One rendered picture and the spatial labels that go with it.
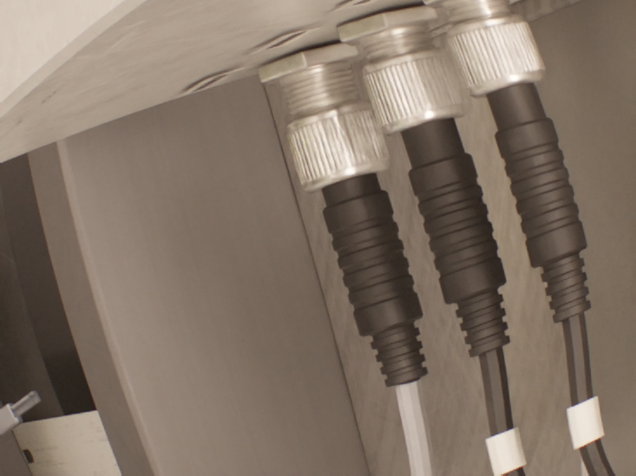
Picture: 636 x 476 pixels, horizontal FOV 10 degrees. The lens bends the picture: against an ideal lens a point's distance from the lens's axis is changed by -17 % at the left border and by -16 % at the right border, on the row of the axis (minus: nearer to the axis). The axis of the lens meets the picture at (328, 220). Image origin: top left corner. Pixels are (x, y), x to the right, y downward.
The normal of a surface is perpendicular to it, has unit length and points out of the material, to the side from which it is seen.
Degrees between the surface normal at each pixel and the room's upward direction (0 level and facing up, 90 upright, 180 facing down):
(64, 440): 27
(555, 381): 90
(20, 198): 51
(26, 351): 44
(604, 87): 90
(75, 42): 119
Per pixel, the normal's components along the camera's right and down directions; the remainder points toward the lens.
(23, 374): 0.36, -0.18
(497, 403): 0.01, 0.03
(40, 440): 0.29, -0.42
